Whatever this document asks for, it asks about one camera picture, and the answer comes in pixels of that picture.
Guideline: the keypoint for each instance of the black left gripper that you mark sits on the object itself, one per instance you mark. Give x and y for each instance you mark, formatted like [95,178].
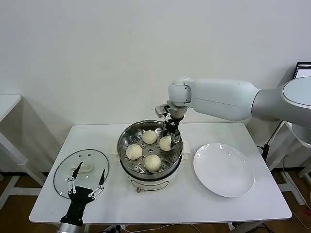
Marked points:
[79,196]

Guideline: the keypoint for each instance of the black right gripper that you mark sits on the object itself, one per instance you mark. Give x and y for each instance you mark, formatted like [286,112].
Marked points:
[174,125]

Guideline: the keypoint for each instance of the white steamed baozi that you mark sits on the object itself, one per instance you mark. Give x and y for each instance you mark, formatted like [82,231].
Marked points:
[165,143]
[134,152]
[153,163]
[149,136]

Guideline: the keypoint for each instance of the round glass lid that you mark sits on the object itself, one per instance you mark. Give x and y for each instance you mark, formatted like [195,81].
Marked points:
[90,160]

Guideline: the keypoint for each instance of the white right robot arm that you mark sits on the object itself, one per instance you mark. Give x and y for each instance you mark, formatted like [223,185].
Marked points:
[218,99]

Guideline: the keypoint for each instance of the steel steamer basket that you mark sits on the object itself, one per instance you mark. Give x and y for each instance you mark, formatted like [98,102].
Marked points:
[136,167]

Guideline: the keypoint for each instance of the cream electric cooker pot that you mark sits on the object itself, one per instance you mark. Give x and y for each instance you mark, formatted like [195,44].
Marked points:
[150,183]

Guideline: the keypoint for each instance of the white power strip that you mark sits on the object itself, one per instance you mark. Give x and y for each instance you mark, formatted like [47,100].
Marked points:
[117,228]

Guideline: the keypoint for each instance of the white round plate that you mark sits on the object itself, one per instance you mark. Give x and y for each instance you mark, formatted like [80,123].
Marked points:
[223,170]

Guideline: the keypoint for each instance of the white empty side table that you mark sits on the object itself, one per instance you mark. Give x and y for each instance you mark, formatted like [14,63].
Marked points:
[9,102]

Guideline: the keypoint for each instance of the white laptop side table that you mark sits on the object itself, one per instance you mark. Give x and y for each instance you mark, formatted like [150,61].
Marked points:
[289,179]

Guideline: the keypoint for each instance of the grey open laptop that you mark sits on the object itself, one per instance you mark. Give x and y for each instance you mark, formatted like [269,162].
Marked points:
[303,70]

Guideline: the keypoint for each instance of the small red floor object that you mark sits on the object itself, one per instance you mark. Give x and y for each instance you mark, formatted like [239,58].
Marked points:
[305,211]

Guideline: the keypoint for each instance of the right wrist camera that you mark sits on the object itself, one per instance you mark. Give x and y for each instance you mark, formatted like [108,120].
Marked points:
[161,110]

